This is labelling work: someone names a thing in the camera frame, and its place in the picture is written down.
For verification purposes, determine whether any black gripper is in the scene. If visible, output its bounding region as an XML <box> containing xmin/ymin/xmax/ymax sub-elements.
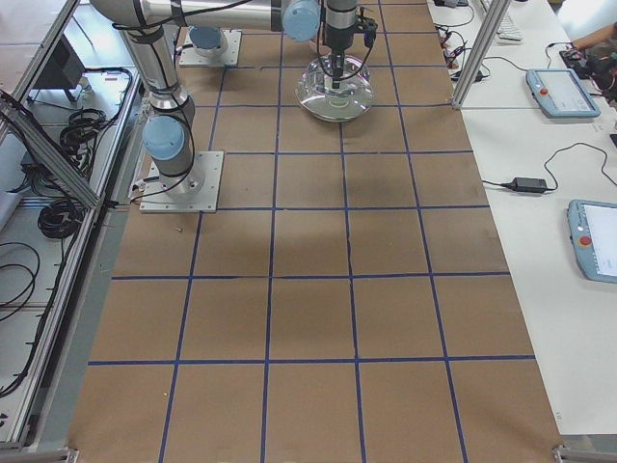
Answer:
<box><xmin>323</xmin><ymin>26</ymin><xmax>358</xmax><ymax>89</ymax></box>

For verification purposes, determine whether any glass pot lid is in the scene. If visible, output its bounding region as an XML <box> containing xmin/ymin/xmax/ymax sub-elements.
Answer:
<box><xmin>295</xmin><ymin>56</ymin><xmax>374</xmax><ymax>123</ymax></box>

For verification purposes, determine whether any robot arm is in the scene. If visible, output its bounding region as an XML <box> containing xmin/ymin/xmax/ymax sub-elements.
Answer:
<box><xmin>92</xmin><ymin>1</ymin><xmax>360</xmax><ymax>199</ymax></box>
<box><xmin>183</xmin><ymin>26</ymin><xmax>228</xmax><ymax>60</ymax></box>

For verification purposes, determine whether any blue teach pendant far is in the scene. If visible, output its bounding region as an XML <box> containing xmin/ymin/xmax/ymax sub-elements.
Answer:
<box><xmin>525</xmin><ymin>68</ymin><xmax>601</xmax><ymax>119</ymax></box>

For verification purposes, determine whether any blue teach pendant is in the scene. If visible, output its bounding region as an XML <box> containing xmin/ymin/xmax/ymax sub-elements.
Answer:
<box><xmin>525</xmin><ymin>68</ymin><xmax>601</xmax><ymax>119</ymax></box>
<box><xmin>567</xmin><ymin>200</ymin><xmax>616</xmax><ymax>284</ymax></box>

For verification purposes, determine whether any blue teach pendant near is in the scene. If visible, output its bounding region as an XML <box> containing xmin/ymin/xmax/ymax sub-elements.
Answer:
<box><xmin>567</xmin><ymin>200</ymin><xmax>616</xmax><ymax>284</ymax></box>

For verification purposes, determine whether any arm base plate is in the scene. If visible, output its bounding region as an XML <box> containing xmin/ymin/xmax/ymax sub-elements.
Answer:
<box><xmin>139</xmin><ymin>151</ymin><xmax>225</xmax><ymax>213</ymax></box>
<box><xmin>179</xmin><ymin>27</ymin><xmax>242</xmax><ymax>68</ymax></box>

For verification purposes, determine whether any aluminium frame post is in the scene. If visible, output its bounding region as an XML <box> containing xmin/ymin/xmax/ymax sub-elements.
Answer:
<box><xmin>451</xmin><ymin>0</ymin><xmax>510</xmax><ymax>110</ymax></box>

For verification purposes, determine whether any black power brick with cable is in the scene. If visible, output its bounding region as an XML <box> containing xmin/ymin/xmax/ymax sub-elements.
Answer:
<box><xmin>481</xmin><ymin>142</ymin><xmax>616</xmax><ymax>195</ymax></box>

